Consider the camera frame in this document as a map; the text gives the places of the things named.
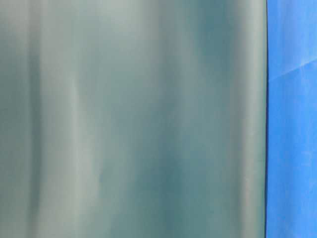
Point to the grey-green backdrop curtain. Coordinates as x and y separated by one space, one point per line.
132 118

